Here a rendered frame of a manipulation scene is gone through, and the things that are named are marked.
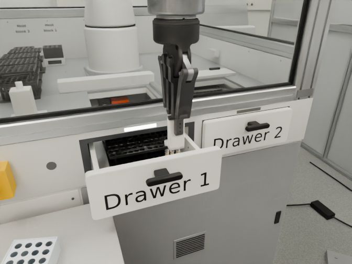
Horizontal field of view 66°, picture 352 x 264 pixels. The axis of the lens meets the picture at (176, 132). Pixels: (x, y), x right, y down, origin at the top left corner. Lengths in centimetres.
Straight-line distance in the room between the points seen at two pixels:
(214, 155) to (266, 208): 52
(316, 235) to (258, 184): 92
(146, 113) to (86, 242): 31
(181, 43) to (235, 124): 39
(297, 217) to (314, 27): 131
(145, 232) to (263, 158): 44
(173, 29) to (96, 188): 32
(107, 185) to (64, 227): 18
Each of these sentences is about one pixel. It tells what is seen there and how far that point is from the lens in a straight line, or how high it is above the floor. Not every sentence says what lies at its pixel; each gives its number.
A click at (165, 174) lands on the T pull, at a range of 55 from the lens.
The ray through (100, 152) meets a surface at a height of 84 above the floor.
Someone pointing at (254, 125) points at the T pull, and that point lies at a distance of 77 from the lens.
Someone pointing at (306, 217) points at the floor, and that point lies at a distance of 195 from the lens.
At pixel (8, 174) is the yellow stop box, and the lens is 67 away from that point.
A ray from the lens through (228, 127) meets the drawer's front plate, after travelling 76.
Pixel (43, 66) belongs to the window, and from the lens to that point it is 63.
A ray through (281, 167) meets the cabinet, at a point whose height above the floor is 70.
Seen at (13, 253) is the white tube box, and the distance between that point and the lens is 64.
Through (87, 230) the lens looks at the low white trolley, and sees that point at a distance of 67.
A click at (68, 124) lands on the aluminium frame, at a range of 65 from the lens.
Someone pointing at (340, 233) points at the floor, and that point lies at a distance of 193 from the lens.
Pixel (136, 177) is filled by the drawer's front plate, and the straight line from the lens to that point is 56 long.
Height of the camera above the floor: 123
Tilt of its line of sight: 26 degrees down
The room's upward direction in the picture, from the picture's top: straight up
